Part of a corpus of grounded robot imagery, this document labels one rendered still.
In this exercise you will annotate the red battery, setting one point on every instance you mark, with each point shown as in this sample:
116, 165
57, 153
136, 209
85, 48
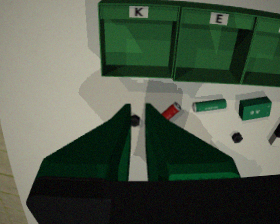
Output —
171, 111

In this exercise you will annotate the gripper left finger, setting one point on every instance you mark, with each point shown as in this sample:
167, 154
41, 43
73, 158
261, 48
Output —
95, 154

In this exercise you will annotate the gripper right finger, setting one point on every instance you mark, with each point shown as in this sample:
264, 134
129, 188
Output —
181, 155

